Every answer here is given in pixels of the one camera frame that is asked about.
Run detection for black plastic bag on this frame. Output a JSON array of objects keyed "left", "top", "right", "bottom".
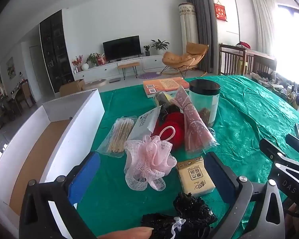
[{"left": 159, "top": 104, "right": 181, "bottom": 122}]

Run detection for grey wet wipes pack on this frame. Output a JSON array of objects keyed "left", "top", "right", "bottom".
[{"left": 127, "top": 108, "right": 162, "bottom": 141}]

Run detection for orange lounge chair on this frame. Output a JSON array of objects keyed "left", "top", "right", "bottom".
[{"left": 162, "top": 42, "right": 209, "bottom": 79}]

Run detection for framed wall picture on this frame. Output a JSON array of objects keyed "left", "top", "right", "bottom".
[{"left": 6, "top": 57, "right": 17, "bottom": 80}]

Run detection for clear jar with black lid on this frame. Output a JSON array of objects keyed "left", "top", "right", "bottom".
[{"left": 189, "top": 79, "right": 221, "bottom": 127}]

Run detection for dark wooden chair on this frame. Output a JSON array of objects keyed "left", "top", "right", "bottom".
[{"left": 219, "top": 43, "right": 255, "bottom": 76}]

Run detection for covered standing air conditioner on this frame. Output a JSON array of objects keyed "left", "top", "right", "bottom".
[{"left": 179, "top": 2, "right": 199, "bottom": 63}]

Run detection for cotton swab packet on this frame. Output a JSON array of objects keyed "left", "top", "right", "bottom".
[{"left": 97, "top": 116, "right": 137, "bottom": 158}]

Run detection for black television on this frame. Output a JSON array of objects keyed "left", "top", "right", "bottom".
[{"left": 103, "top": 35, "right": 141, "bottom": 61}]

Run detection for red yarn ball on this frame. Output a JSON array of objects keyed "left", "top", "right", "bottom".
[{"left": 153, "top": 112, "right": 187, "bottom": 151}]

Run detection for wooden stool with black legs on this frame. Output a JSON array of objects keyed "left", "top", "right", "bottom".
[{"left": 118, "top": 62, "right": 140, "bottom": 80}]

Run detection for pink floral towel pack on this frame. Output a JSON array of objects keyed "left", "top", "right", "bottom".
[{"left": 170, "top": 87, "right": 218, "bottom": 153}]

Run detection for person's left hand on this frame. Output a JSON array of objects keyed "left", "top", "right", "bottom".
[{"left": 99, "top": 226, "right": 154, "bottom": 239}]

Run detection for red flowers in vase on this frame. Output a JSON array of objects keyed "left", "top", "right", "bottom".
[{"left": 72, "top": 55, "right": 83, "bottom": 72}]

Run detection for yellow tissue pack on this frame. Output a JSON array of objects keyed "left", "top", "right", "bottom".
[{"left": 176, "top": 156, "right": 216, "bottom": 197}]

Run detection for green tablecloth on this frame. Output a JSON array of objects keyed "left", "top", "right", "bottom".
[{"left": 76, "top": 75, "right": 299, "bottom": 239}]

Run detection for orange book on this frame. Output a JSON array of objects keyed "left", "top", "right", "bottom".
[{"left": 143, "top": 77, "right": 191, "bottom": 97}]

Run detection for grey curtain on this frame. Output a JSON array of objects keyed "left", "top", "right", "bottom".
[{"left": 185, "top": 0, "right": 221, "bottom": 74}]

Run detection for white television cabinet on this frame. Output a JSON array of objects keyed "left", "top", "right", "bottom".
[{"left": 73, "top": 54, "right": 170, "bottom": 81}]

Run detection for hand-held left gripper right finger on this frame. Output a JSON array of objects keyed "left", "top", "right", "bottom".
[{"left": 204, "top": 151, "right": 286, "bottom": 239}]

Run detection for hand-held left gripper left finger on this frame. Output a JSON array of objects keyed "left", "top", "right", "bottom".
[{"left": 19, "top": 151, "right": 101, "bottom": 239}]

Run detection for large leafy potted plant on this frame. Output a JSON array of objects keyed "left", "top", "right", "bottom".
[{"left": 151, "top": 39, "right": 170, "bottom": 55}]

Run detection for bushy green potted plant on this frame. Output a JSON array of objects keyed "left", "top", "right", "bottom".
[{"left": 86, "top": 53, "right": 100, "bottom": 67}]

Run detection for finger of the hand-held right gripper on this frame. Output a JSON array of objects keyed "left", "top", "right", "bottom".
[
  {"left": 259, "top": 138, "right": 293, "bottom": 166},
  {"left": 286, "top": 134, "right": 299, "bottom": 153}
]

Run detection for round beige cushion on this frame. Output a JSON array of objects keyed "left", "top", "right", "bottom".
[{"left": 83, "top": 78, "right": 107, "bottom": 90}]

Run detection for black lace cloth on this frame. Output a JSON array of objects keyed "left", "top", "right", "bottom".
[{"left": 141, "top": 192, "right": 218, "bottom": 239}]

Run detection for red wall calendar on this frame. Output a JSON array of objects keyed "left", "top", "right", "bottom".
[{"left": 214, "top": 3, "right": 227, "bottom": 20}]

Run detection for white storage box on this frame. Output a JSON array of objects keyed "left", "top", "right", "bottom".
[{"left": 0, "top": 89, "right": 105, "bottom": 239}]

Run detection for pink mesh bath loofah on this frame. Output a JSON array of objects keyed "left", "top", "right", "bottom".
[{"left": 124, "top": 126, "right": 177, "bottom": 192}]

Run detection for black display cabinet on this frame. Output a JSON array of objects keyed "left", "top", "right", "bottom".
[{"left": 39, "top": 9, "right": 75, "bottom": 93}]

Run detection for white sheer curtain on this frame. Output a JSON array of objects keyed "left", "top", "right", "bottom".
[{"left": 251, "top": 0, "right": 279, "bottom": 55}]

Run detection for yellow and black packet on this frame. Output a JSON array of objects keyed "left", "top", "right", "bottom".
[{"left": 154, "top": 91, "right": 175, "bottom": 107}]

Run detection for cardboard box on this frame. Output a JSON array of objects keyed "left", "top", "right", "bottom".
[{"left": 59, "top": 79, "right": 86, "bottom": 97}]

